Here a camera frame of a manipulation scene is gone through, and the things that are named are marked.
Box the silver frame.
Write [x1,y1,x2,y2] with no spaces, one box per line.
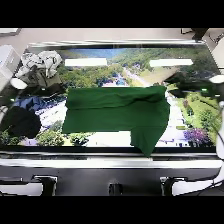
[0,151,224,197]

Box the green T-shirt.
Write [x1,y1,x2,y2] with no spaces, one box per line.
[61,85,171,159]

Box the blue garment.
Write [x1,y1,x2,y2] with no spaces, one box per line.
[12,96,45,113]

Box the dark olive garment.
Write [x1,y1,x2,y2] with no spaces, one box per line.
[19,64,64,90]

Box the black garment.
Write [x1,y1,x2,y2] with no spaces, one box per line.
[0,106,43,140]

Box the white grey patterned garment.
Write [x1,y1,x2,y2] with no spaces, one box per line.
[14,50,64,80]

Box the white box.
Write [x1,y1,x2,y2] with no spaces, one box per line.
[0,44,21,92]

